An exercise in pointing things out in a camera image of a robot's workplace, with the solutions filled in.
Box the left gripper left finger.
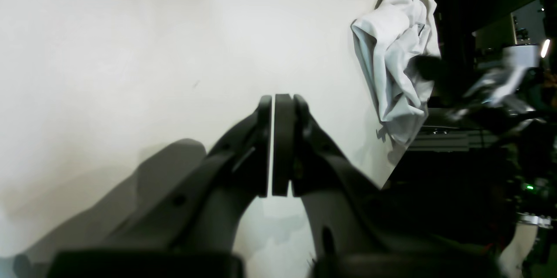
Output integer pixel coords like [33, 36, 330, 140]
[47, 95, 272, 278]

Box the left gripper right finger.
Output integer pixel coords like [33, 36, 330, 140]
[272, 94, 503, 278]

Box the white t-shirt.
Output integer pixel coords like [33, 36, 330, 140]
[350, 0, 441, 149]

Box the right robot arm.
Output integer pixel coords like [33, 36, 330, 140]
[410, 45, 556, 149]

